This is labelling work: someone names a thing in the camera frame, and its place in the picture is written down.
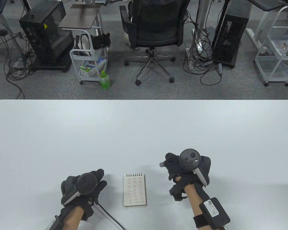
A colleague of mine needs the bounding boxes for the person's right hand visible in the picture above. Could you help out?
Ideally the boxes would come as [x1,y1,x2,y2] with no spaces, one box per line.
[163,153,211,192]

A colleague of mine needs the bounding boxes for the person's left hand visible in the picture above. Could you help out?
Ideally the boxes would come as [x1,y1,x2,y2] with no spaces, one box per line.
[60,169,108,222]

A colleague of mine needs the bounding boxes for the beige spiral notebook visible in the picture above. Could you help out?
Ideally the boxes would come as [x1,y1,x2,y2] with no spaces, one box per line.
[124,173,147,207]

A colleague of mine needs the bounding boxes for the person's left forearm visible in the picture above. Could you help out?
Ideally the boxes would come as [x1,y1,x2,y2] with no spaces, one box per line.
[60,206,85,230]

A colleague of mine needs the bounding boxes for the person's right forearm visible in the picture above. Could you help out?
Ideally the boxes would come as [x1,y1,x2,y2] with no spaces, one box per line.
[182,182,231,230]

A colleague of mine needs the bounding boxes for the black left hand controller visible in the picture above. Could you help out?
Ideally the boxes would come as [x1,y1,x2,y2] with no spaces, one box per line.
[61,172,97,205]

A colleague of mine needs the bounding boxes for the black hand controller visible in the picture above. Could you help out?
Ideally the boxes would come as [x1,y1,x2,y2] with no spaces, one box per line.
[179,149,210,187]
[61,172,97,205]

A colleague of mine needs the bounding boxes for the black right hand controller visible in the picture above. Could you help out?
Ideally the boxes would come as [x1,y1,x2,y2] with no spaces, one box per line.
[179,149,210,187]

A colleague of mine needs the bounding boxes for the black box on right wrist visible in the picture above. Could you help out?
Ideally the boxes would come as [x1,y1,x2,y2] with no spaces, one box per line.
[199,197,231,229]

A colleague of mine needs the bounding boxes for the black box on wrist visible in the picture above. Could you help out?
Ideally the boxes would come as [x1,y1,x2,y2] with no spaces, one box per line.
[45,215,60,230]
[199,197,231,229]

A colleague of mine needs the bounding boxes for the black box on left wrist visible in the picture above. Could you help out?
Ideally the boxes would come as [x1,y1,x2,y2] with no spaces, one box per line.
[45,215,60,230]

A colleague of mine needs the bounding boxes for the green plastic bottle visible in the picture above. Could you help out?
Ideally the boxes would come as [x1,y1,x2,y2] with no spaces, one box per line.
[99,70,111,90]

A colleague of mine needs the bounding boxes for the white power strip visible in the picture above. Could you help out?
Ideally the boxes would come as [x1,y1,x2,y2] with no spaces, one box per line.
[186,47,194,70]

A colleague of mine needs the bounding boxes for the green white box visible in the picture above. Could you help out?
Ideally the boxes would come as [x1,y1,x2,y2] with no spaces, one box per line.
[80,60,99,77]

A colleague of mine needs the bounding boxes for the blue white box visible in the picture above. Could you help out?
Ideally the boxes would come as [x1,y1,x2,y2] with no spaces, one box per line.
[96,56,108,70]

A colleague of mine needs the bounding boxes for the small white rolling cart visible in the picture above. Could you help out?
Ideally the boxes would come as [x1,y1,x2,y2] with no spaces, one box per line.
[70,29,109,85]

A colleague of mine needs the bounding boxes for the large white rolling cart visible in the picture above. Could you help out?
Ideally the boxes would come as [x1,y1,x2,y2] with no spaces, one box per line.
[254,6,288,86]

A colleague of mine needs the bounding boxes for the black grey computer tower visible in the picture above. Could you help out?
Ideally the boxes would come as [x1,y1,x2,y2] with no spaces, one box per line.
[212,0,252,69]

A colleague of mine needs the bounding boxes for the black mesh office chair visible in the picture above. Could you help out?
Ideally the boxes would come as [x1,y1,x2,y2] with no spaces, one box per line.
[119,0,191,86]

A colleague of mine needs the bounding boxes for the white black backpack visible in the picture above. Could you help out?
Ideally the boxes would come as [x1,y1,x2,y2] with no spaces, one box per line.
[74,34,93,57]

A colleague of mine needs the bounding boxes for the black bag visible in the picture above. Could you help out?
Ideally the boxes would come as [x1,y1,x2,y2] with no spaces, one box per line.
[90,32,111,50]

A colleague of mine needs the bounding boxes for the white desk foot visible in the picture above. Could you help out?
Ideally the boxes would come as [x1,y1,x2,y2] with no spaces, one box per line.
[246,28,269,54]

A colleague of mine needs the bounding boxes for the white desk leg column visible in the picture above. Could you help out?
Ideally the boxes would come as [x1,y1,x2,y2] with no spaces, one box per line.
[192,0,214,54]

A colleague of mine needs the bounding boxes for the black glass computer tower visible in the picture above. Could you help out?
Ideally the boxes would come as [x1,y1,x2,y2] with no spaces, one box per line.
[19,0,73,73]

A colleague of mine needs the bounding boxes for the brown side table top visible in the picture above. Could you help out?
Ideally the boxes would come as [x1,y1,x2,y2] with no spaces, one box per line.
[58,4,102,30]

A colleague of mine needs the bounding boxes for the grey desk leg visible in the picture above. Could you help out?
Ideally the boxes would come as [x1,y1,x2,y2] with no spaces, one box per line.
[0,12,27,67]

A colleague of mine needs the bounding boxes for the dark curved desk top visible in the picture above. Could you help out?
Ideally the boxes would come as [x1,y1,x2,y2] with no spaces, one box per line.
[248,0,288,12]

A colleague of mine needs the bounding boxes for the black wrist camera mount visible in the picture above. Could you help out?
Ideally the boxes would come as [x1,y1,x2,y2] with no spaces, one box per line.
[169,183,188,201]

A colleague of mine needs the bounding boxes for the black braided glove cable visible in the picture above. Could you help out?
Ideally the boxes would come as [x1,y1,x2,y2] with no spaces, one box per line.
[97,202,126,230]

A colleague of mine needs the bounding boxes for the tangle of black desk cables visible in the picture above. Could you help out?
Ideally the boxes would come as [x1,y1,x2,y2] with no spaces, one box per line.
[182,0,224,86]

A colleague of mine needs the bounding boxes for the tangle of black floor cables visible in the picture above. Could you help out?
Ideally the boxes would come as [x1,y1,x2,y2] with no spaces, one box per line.
[0,14,37,99]

